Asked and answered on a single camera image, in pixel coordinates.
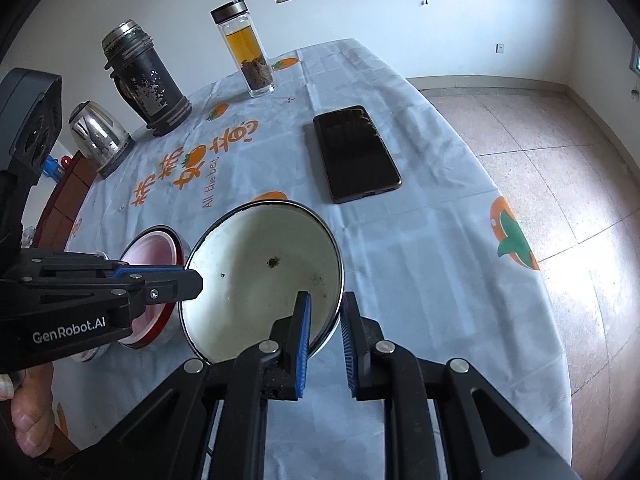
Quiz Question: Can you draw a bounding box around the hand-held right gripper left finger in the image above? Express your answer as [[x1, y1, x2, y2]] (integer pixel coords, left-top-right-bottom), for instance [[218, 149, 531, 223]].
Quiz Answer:
[[82, 290, 313, 480]]

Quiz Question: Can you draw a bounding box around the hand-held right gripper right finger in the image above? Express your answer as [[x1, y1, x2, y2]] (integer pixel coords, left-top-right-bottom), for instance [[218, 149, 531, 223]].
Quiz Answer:
[[339, 291, 583, 480]]

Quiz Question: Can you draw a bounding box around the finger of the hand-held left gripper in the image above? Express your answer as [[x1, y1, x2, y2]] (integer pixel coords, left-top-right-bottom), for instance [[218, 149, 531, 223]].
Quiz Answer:
[[0, 269, 204, 313], [20, 252, 190, 283]]

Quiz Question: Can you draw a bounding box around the red rimmed bowl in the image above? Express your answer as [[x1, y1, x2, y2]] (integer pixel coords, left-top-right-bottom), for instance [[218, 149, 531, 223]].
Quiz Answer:
[[117, 227, 183, 348]]

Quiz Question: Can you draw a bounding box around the stainless steel bowl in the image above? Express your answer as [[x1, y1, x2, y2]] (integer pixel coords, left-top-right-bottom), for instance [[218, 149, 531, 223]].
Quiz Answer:
[[70, 225, 193, 363]]

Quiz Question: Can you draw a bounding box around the white enamel bowl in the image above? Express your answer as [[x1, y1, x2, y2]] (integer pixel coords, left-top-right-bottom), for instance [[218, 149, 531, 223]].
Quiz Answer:
[[179, 200, 346, 365]]

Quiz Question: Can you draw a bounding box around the person's left hand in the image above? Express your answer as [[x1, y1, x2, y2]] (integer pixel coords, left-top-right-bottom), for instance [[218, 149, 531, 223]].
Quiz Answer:
[[0, 360, 55, 457]]

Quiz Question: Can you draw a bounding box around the orange print plastic tablecloth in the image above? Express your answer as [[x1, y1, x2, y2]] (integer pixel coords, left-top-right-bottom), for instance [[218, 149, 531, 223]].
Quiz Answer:
[[47, 37, 573, 480]]

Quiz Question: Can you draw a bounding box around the brown wooden cabinet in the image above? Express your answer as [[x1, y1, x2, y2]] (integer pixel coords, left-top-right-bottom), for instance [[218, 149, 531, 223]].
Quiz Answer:
[[22, 150, 96, 251]]

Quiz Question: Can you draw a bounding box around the stainless steel kettle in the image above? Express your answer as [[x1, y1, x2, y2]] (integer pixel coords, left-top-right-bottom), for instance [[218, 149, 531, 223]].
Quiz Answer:
[[68, 101, 135, 180]]

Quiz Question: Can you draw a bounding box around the worn black thermos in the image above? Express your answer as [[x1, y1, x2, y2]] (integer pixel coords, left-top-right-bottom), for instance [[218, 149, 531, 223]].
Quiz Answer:
[[101, 20, 193, 137]]

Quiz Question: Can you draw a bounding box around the black smartphone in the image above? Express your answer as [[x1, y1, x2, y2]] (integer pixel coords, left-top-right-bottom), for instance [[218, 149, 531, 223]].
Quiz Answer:
[[313, 105, 403, 204]]

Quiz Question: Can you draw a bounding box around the glass tea bottle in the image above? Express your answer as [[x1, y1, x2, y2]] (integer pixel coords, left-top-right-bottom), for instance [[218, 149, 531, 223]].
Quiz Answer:
[[210, 0, 276, 99]]

